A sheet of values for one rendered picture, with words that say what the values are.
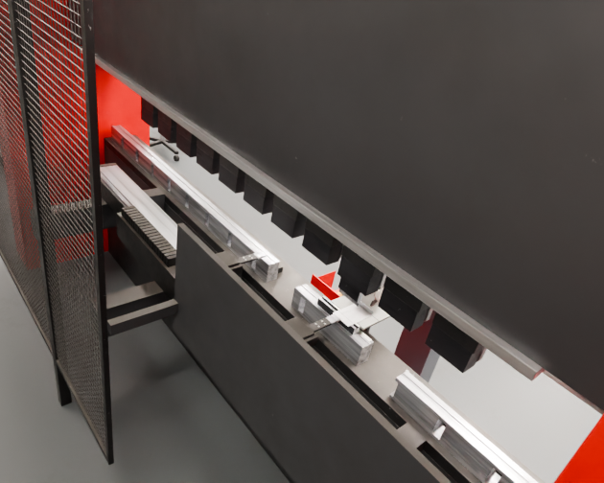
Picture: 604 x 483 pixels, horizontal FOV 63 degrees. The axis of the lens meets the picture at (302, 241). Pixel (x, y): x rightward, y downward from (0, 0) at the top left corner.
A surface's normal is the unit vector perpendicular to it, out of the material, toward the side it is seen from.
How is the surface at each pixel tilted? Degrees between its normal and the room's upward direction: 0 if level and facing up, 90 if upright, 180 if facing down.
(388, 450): 90
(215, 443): 0
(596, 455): 90
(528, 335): 90
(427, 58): 90
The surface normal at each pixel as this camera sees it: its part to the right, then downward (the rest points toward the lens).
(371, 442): -0.76, 0.22
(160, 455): 0.17, -0.84
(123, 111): 0.63, 0.49
